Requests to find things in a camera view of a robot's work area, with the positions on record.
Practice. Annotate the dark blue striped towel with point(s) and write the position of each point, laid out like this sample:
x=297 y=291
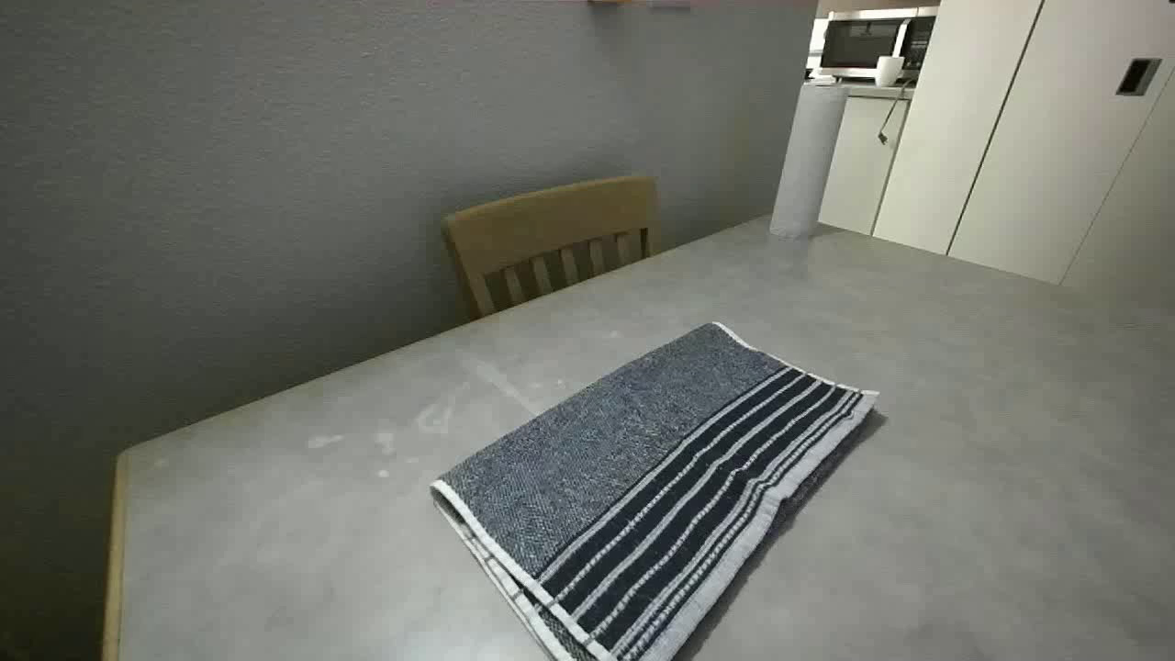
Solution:
x=636 y=464

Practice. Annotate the wooden chair with slatted back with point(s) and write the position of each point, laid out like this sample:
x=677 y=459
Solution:
x=553 y=215

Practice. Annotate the white lower kitchen cabinet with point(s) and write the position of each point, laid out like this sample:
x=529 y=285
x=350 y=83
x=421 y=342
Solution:
x=860 y=160

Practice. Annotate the microwave oven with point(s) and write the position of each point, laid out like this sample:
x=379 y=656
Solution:
x=860 y=41

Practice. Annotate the white cup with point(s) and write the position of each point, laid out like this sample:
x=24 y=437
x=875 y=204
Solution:
x=888 y=71

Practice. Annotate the tall white cabinet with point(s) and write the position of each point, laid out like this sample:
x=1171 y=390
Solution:
x=1040 y=160

